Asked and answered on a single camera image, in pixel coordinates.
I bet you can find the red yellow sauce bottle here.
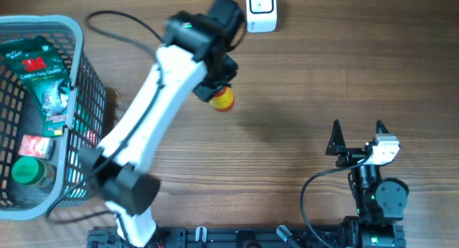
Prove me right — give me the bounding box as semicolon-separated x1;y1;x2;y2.
209;86;235;112

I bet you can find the green 3M gloves packet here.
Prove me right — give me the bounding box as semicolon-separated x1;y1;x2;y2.
1;35;70;138

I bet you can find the small red patterned box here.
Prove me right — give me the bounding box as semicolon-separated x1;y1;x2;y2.
18;135;55;160

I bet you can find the green lidded jar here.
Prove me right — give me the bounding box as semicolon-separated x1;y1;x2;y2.
12;157;57;188

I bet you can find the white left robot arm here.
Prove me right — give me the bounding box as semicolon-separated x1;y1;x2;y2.
78;0;245;247

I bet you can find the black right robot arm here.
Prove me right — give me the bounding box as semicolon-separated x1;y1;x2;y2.
326;120;410;248

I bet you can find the white barcode scanner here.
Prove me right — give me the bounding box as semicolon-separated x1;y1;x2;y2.
246;0;278;33

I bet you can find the grey plastic shopping basket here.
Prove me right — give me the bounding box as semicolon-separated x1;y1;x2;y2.
1;15;107;221

